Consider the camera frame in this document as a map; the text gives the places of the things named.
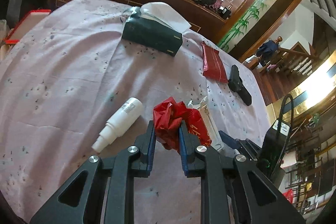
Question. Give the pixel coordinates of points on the wooden stair railing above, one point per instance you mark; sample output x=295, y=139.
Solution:
x=295, y=62

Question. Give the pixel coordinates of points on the black toy pistol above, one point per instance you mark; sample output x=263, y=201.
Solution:
x=236, y=85

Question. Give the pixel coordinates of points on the red plastic mesh basket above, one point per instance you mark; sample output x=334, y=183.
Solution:
x=289, y=195

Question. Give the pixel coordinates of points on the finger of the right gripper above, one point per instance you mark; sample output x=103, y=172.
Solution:
x=245, y=147

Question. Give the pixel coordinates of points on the white red carton box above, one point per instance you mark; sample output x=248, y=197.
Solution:
x=202, y=107

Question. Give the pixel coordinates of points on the dark red foil packet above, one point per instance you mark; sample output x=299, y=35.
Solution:
x=213, y=67

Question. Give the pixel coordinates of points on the dark green tissue box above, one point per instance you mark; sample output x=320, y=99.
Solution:
x=156, y=25

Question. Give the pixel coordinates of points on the red plastic wrapper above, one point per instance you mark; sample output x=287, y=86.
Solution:
x=167, y=118

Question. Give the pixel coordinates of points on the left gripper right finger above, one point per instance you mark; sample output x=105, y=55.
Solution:
x=233, y=190

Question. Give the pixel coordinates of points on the person in dark clothes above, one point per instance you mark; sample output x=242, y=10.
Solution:
x=266, y=51

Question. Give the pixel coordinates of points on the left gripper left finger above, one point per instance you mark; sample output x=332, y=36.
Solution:
x=102, y=190

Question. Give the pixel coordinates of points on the white spray bottle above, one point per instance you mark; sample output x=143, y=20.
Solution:
x=118, y=124

